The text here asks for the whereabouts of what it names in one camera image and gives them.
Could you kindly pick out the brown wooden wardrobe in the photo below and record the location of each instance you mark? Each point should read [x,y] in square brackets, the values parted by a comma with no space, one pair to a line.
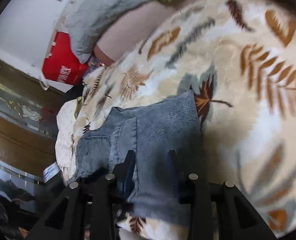
[28,128]

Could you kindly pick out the white quilt underside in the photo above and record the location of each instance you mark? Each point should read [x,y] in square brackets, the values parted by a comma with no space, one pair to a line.
[64,146]

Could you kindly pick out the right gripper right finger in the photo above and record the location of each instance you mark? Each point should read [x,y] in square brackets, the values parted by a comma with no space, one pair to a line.
[191,189]

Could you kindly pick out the grey quilted pillow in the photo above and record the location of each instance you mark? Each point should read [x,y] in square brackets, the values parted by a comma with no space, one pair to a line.
[91,19]

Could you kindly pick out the red shopping bag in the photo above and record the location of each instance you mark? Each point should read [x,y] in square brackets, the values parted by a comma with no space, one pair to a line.
[61,65]

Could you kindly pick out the colourful snack packet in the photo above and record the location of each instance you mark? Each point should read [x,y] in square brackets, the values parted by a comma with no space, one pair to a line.
[93,64]

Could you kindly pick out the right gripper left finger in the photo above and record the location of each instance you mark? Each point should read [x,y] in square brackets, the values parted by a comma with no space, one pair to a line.
[110,194]

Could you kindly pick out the grey denim pants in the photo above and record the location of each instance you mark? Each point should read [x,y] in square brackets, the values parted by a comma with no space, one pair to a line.
[151,132]

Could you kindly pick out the leaf pattern fleece blanket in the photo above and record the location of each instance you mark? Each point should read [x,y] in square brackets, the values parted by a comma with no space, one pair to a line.
[240,58]

